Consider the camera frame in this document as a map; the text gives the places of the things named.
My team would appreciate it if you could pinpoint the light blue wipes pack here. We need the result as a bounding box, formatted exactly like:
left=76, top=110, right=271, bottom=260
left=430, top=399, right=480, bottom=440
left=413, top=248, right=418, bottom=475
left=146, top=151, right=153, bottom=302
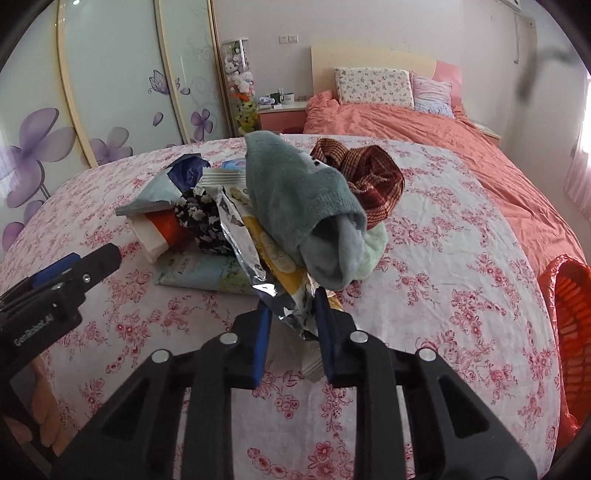
left=154, top=254, right=259, bottom=294

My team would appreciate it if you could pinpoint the clear plush toy tube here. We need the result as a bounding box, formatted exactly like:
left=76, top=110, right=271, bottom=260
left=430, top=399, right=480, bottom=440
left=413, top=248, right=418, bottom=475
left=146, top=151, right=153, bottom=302
left=221, top=39, right=257, bottom=137

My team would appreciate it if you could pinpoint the floral sliding wardrobe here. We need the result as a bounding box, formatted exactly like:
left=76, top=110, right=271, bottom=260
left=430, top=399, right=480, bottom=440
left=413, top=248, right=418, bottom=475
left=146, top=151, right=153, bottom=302
left=0, top=0, right=241, bottom=259

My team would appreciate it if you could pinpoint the orange white tube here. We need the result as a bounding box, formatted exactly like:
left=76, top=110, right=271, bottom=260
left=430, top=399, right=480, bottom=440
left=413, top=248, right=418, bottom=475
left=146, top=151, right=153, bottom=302
left=130, top=210, right=195, bottom=264

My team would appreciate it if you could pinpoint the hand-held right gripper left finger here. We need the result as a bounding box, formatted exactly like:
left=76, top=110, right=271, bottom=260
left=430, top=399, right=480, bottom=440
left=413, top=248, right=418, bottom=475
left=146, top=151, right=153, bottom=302
left=48, top=305, right=273, bottom=480

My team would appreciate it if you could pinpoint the person's left hand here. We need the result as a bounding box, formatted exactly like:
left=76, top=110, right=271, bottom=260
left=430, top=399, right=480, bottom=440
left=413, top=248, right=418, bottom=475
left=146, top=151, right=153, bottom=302
left=0, top=355, right=65, bottom=462

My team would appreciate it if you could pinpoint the pink curtain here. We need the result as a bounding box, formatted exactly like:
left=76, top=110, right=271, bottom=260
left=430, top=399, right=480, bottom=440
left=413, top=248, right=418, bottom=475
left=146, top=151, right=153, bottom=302
left=566, top=138, right=591, bottom=204

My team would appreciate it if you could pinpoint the silver yellow snack packet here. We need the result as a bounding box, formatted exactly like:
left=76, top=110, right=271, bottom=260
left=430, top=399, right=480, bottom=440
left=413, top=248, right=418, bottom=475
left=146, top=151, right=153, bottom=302
left=217, top=185, right=345, bottom=384

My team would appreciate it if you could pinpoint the orange plastic basket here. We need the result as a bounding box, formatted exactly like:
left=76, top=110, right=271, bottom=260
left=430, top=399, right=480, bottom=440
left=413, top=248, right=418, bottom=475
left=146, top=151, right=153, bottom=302
left=538, top=254, right=591, bottom=448

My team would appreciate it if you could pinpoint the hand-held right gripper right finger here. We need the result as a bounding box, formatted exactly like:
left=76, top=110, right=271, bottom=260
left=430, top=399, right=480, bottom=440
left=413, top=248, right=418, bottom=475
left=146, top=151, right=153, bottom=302
left=314, top=287, right=539, bottom=480

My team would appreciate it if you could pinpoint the dark blue grey snack bag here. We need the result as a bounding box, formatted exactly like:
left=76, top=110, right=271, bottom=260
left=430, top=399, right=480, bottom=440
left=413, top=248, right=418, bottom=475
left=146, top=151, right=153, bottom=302
left=115, top=154, right=212, bottom=217

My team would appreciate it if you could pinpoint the green frog plush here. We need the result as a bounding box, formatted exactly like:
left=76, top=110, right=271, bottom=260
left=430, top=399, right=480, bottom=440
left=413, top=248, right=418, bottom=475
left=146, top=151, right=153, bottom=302
left=236, top=102, right=258, bottom=131

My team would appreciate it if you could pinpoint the light green sock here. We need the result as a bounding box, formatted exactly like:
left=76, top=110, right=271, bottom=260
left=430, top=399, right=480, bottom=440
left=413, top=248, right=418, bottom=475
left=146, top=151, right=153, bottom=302
left=344, top=222, right=389, bottom=284

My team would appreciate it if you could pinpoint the dark floral cloth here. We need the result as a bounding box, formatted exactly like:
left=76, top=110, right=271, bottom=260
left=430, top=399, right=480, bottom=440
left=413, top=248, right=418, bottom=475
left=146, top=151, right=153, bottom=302
left=174, top=187, right=236, bottom=257

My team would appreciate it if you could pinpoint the brown plaid cloth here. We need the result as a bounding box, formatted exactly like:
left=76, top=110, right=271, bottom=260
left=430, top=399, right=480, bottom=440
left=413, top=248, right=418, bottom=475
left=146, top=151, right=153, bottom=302
left=310, top=137, right=406, bottom=224

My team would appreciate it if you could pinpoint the orange duvet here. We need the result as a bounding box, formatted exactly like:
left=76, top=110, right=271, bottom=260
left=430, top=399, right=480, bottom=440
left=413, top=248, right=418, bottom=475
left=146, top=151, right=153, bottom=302
left=302, top=90, right=591, bottom=278

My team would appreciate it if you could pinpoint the grey-teal sock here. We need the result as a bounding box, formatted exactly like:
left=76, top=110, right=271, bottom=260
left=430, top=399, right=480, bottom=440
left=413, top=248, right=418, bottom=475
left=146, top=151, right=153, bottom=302
left=244, top=130, right=369, bottom=291

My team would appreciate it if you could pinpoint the pink nightstand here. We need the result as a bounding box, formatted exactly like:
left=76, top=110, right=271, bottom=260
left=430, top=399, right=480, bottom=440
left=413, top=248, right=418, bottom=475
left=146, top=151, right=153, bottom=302
left=256, top=102, right=308, bottom=134

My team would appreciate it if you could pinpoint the white paper packet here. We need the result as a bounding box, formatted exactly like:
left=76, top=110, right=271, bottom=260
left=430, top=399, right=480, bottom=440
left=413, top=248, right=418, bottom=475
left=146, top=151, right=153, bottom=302
left=201, top=168, right=245, bottom=188

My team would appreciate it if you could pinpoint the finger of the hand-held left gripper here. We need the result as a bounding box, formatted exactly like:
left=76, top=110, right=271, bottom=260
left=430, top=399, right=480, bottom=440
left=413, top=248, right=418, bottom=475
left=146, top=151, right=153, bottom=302
left=0, top=253, right=80, bottom=306
left=54, top=244, right=123, bottom=302

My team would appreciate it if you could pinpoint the pink floral bedspread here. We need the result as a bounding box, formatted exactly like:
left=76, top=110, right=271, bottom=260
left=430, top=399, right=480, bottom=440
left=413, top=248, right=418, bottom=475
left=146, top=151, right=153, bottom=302
left=0, top=134, right=578, bottom=480

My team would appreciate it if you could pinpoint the cream pink headboard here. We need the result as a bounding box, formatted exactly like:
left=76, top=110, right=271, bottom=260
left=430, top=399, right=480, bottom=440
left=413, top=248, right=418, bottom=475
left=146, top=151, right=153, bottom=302
left=311, top=41, right=463, bottom=112

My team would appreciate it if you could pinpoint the cream bedside table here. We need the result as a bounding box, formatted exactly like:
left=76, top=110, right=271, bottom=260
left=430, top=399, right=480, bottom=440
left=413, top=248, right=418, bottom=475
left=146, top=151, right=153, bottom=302
left=471, top=119, right=502, bottom=141

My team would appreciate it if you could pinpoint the floral pillow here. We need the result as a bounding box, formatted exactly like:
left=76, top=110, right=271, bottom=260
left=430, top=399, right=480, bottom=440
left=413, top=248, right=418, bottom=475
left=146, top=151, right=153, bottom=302
left=335, top=68, right=415, bottom=110

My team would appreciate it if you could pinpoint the pink striped pillow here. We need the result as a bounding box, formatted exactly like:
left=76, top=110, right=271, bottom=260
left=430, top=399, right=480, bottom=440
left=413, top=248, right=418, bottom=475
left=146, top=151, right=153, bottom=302
left=411, top=74, right=455, bottom=118

